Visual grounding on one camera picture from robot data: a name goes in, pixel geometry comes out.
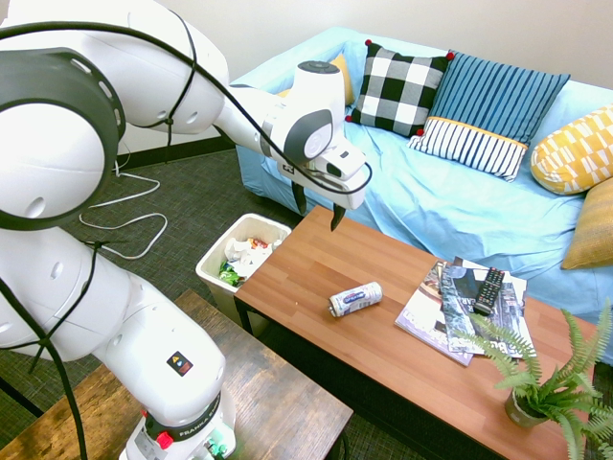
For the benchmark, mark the yellow white patterned pillow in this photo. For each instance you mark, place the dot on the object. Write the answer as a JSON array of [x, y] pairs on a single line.
[[572, 153]]

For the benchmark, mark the mustard knitted pillow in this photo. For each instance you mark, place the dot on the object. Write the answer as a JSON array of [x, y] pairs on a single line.
[[591, 230]]

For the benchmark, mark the stack of magazines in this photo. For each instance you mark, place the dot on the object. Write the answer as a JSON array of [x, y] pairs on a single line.
[[421, 311]]

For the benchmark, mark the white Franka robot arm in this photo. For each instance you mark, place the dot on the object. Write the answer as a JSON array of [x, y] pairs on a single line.
[[96, 201]]

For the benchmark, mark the black remote control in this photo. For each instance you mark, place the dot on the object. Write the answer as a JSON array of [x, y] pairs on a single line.
[[490, 290]]

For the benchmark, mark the crumpled trash in bin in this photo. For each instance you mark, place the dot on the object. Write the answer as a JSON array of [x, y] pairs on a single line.
[[242, 259]]

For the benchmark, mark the rustic wooden robot stand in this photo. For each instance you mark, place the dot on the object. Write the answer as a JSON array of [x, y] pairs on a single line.
[[268, 383]]

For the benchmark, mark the dark cover magazine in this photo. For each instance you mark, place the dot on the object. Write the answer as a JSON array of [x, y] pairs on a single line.
[[464, 316]]

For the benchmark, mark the yellow pillow behind arm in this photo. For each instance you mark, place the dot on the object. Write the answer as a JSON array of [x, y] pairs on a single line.
[[346, 76]]

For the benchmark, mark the light blue covered sofa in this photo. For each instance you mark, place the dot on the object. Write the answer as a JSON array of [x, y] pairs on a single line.
[[455, 196]]

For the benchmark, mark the potted green fern plant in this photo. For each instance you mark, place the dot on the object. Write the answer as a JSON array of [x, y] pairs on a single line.
[[551, 378]]

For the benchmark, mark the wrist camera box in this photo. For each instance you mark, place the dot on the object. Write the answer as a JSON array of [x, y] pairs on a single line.
[[342, 163]]

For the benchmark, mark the wooden coffee table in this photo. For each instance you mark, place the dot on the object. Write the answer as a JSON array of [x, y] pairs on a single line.
[[383, 345]]

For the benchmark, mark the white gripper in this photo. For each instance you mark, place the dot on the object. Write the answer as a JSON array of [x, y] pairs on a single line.
[[346, 184]]

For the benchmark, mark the black white checkered pillow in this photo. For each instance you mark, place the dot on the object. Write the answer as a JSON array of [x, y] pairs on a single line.
[[397, 91]]

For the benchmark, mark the white crushed drink can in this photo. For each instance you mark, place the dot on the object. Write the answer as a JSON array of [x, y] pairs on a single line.
[[355, 298]]

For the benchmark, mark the blue striped pillow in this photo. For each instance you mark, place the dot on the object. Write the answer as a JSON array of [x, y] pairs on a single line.
[[483, 120]]

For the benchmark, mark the white plastic trash bin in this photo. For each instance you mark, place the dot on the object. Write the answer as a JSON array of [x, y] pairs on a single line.
[[225, 268]]

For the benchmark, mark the magazine under stack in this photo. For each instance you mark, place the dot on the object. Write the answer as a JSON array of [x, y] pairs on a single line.
[[515, 282]]

